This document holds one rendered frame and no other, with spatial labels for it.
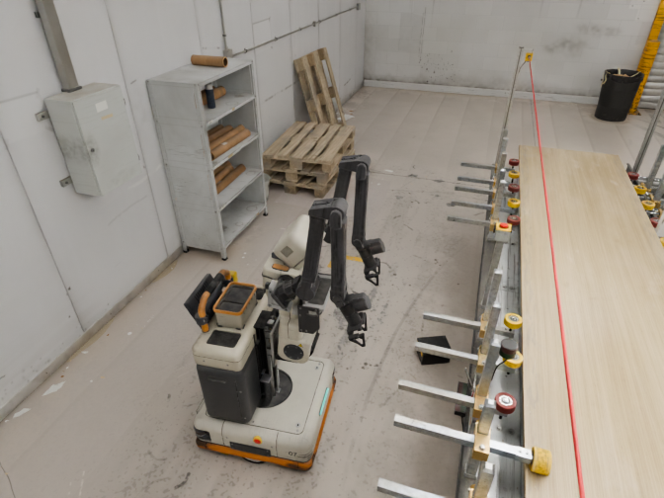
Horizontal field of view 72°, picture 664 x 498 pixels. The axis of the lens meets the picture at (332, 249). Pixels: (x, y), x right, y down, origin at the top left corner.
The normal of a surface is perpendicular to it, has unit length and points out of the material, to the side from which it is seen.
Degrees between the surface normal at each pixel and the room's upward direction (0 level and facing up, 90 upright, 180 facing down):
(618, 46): 90
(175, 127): 90
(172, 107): 90
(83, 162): 90
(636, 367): 0
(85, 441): 0
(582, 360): 0
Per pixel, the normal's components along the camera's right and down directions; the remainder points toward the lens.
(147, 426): 0.00, -0.83
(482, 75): -0.32, 0.53
